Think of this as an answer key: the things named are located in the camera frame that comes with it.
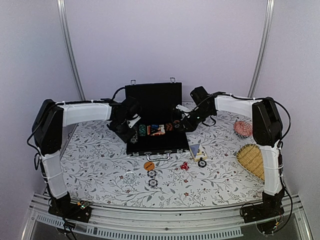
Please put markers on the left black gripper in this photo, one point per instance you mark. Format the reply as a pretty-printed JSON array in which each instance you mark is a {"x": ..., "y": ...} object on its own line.
[{"x": 126, "y": 137}]

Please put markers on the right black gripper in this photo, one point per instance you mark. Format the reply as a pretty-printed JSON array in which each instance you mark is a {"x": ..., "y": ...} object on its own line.
[{"x": 189, "y": 126}]

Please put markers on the black poker case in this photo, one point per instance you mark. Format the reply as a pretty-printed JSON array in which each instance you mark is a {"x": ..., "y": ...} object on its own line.
[{"x": 158, "y": 103}]

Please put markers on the blue playing card box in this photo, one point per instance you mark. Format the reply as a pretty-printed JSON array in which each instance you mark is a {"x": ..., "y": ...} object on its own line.
[{"x": 198, "y": 152}]

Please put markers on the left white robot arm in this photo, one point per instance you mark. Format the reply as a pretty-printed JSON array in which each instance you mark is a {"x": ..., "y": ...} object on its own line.
[{"x": 53, "y": 117}]

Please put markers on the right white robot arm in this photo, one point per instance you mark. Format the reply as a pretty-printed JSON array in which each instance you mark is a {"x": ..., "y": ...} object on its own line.
[{"x": 267, "y": 130}]

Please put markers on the orange chip stack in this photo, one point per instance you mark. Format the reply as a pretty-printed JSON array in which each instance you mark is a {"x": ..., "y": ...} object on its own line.
[{"x": 171, "y": 127}]

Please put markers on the green chip stack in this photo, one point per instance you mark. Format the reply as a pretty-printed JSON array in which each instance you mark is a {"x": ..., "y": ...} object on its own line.
[{"x": 142, "y": 130}]

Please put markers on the card deck in case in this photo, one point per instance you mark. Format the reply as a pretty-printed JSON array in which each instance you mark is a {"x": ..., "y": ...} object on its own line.
[{"x": 155, "y": 130}]

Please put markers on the red dice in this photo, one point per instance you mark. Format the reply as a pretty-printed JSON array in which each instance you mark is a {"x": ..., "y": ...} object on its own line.
[{"x": 184, "y": 166}]

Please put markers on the orange dealer button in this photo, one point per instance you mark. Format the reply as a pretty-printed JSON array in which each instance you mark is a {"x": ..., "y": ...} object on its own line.
[{"x": 148, "y": 166}]

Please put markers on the red patterned bowl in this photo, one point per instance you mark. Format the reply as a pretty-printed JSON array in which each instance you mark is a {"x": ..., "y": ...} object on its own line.
[{"x": 243, "y": 129}]

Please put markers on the woven bamboo tray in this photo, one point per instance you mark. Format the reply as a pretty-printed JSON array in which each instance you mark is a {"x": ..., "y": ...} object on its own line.
[{"x": 250, "y": 158}]

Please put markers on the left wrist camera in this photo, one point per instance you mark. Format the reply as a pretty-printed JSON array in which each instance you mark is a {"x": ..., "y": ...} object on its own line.
[{"x": 132, "y": 122}]

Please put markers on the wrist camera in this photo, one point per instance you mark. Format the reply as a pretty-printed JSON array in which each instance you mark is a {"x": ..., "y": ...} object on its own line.
[
  {"x": 183, "y": 109},
  {"x": 132, "y": 122}
]

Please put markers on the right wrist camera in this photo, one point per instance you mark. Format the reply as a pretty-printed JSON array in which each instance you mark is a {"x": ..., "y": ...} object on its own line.
[{"x": 183, "y": 109}]

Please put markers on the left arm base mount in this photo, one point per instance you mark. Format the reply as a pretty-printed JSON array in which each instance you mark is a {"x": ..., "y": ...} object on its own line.
[{"x": 71, "y": 211}]

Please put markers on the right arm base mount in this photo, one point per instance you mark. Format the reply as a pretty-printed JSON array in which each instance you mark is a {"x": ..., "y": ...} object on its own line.
[{"x": 255, "y": 212}]

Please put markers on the left aluminium frame post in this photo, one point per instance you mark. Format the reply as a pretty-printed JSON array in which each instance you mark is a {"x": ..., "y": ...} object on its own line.
[{"x": 69, "y": 48}]

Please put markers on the aluminium frame post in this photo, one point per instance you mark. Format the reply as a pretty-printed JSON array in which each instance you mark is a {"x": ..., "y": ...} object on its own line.
[
  {"x": 69, "y": 48},
  {"x": 268, "y": 17}
]

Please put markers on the right aluminium frame post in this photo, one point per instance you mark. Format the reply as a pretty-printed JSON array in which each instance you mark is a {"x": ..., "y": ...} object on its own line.
[{"x": 268, "y": 17}]

